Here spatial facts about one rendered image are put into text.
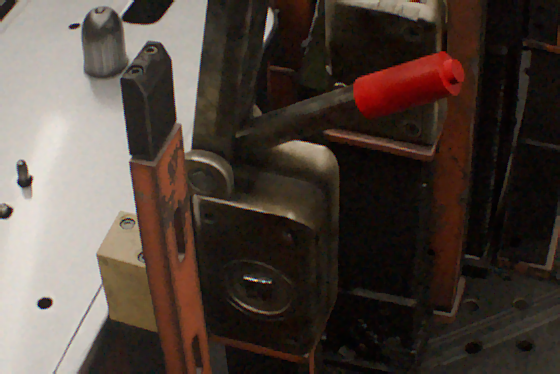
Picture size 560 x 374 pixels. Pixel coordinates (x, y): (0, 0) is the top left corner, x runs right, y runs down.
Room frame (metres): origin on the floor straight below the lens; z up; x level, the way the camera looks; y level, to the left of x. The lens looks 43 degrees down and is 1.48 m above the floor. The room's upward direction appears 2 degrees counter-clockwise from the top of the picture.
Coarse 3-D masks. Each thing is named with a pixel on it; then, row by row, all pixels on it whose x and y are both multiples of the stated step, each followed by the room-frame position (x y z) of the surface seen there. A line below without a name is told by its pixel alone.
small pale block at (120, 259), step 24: (120, 216) 0.42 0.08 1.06; (120, 240) 0.40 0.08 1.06; (120, 264) 0.39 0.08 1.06; (144, 264) 0.39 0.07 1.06; (120, 288) 0.39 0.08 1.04; (144, 288) 0.39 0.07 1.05; (120, 312) 0.39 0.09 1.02; (144, 312) 0.39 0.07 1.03; (144, 336) 0.39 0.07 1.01; (144, 360) 0.39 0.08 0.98
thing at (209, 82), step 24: (216, 0) 0.45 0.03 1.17; (240, 0) 0.45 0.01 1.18; (264, 0) 0.47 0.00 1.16; (216, 24) 0.45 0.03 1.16; (240, 24) 0.45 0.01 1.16; (264, 24) 0.48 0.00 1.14; (216, 48) 0.45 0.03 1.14; (240, 48) 0.45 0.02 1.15; (216, 72) 0.45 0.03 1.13; (240, 72) 0.45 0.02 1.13; (216, 96) 0.45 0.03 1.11; (240, 96) 0.46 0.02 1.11; (216, 120) 0.46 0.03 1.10; (240, 120) 0.46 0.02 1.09; (192, 144) 0.46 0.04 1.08; (216, 144) 0.46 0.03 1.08
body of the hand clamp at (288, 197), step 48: (288, 144) 0.49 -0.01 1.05; (240, 192) 0.45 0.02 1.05; (288, 192) 0.45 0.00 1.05; (336, 192) 0.47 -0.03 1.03; (240, 240) 0.44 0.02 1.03; (288, 240) 0.43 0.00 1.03; (336, 240) 0.47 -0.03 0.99; (240, 288) 0.45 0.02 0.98; (288, 288) 0.43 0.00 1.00; (336, 288) 0.47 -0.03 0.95; (240, 336) 0.44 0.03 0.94; (288, 336) 0.43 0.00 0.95
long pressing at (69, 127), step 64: (64, 0) 0.73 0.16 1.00; (128, 0) 0.72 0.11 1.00; (192, 0) 0.71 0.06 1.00; (0, 64) 0.65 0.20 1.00; (64, 64) 0.64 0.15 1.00; (128, 64) 0.64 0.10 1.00; (192, 64) 0.63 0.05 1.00; (0, 128) 0.58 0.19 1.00; (64, 128) 0.57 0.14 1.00; (192, 128) 0.56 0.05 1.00; (0, 192) 0.51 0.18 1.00; (64, 192) 0.51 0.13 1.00; (128, 192) 0.51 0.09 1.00; (0, 256) 0.46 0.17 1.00; (64, 256) 0.46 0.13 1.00; (0, 320) 0.41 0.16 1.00; (64, 320) 0.41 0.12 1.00
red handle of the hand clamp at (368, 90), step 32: (416, 64) 0.44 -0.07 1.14; (448, 64) 0.43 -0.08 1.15; (320, 96) 0.46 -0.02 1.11; (352, 96) 0.44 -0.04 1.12; (384, 96) 0.43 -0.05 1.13; (416, 96) 0.43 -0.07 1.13; (448, 96) 0.42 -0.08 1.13; (256, 128) 0.46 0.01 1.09; (288, 128) 0.45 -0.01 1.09; (320, 128) 0.45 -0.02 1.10
